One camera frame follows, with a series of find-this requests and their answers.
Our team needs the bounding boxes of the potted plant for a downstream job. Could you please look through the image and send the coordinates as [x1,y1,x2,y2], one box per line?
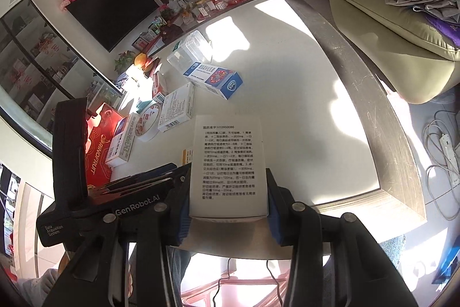
[114,50,136,72]

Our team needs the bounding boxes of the black wall television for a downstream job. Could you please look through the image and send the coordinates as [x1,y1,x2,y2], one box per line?
[66,0,160,54]

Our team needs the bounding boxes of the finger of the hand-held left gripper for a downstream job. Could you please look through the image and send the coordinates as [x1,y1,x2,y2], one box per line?
[108,163,192,190]

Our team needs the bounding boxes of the glass door cabinet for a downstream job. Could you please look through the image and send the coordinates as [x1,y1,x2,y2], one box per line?
[0,0,124,135]

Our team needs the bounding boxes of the white green box with barcode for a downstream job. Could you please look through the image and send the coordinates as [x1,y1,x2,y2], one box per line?
[157,83,196,133]

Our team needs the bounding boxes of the white blue medicine box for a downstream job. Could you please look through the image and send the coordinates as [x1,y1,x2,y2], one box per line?
[104,113,141,164]

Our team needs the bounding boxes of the olive green sofa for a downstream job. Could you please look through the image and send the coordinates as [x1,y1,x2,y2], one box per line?
[321,0,460,105]

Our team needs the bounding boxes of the white power strip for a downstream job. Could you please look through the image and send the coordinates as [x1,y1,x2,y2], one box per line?
[439,134,460,185]

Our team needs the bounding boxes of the red cardboard box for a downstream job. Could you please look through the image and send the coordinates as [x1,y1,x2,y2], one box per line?
[84,102,126,192]

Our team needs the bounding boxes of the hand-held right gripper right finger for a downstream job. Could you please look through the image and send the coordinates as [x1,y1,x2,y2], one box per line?
[265,167,412,307]

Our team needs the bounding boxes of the white tape roll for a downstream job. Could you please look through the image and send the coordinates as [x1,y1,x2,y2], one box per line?
[134,101,162,143]

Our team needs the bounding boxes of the blue ointment box red circle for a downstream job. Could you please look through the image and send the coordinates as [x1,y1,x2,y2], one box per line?
[183,60,243,101]

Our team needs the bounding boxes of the white box with black text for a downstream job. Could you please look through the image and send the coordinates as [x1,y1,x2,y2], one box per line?
[187,115,269,223]

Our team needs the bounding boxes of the white red medicine box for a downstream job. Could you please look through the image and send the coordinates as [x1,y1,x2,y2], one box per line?
[151,71,169,95]

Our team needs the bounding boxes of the purple cloth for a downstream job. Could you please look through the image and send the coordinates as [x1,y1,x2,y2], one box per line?
[426,12,460,50]

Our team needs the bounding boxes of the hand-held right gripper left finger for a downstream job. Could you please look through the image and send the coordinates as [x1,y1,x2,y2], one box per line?
[41,163,193,307]

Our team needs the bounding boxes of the clear plastic container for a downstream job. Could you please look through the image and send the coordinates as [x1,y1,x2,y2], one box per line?
[166,30,213,75]

